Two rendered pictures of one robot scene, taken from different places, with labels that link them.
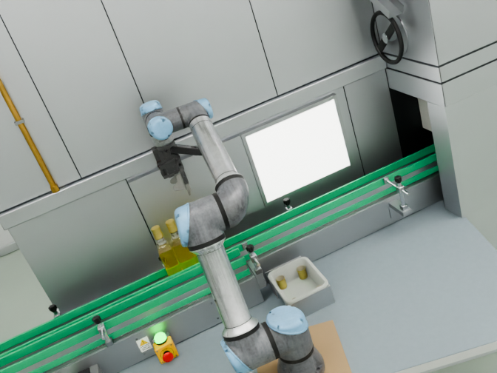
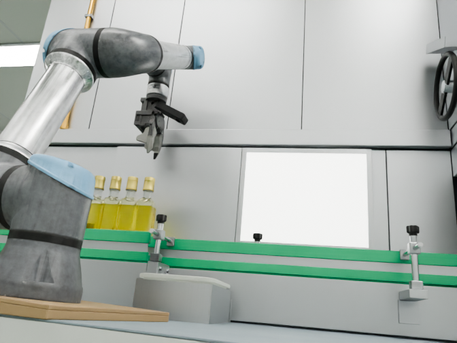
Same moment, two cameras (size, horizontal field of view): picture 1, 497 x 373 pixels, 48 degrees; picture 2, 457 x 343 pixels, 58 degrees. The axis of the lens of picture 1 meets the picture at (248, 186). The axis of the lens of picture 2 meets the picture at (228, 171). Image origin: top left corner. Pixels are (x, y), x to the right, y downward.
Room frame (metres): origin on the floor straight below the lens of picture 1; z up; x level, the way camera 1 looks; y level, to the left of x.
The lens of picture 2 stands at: (0.80, -0.51, 0.78)
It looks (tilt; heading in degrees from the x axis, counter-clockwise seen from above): 18 degrees up; 22
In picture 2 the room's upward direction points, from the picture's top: 5 degrees clockwise
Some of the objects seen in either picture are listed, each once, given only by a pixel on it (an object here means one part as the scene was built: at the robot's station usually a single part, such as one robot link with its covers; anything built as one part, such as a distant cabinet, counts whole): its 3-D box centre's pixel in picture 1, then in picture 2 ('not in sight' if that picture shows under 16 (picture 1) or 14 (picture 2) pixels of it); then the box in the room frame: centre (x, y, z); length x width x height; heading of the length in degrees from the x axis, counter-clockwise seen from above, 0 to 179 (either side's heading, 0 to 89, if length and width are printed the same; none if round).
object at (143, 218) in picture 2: not in sight; (141, 231); (1.90, 0.21, 0.99); 0.06 x 0.06 x 0.21; 11
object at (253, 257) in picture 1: (251, 256); (161, 239); (1.79, 0.07, 0.95); 0.17 x 0.03 x 0.12; 11
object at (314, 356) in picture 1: (298, 357); (39, 266); (1.34, 0.03, 0.82); 0.15 x 0.15 x 0.10
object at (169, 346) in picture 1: (165, 348); not in sight; (1.65, 0.48, 0.79); 0.07 x 0.07 x 0.07; 11
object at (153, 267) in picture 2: (257, 274); (158, 276); (1.81, 0.08, 0.85); 0.09 x 0.04 x 0.07; 11
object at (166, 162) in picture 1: (168, 158); (151, 114); (1.89, 0.24, 1.39); 0.09 x 0.08 x 0.12; 99
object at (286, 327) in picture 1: (287, 331); (53, 197); (1.34, 0.03, 0.94); 0.13 x 0.12 x 0.14; 99
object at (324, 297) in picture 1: (296, 285); (188, 302); (1.74, -0.05, 0.79); 0.27 x 0.17 x 0.08; 11
